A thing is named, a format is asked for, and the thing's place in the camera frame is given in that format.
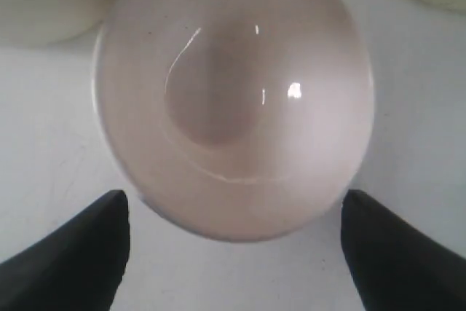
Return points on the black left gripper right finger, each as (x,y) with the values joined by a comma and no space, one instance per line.
(393,265)

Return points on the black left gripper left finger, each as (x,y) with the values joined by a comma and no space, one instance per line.
(79,266)

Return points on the white plastic bowl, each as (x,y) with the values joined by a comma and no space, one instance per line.
(237,120)

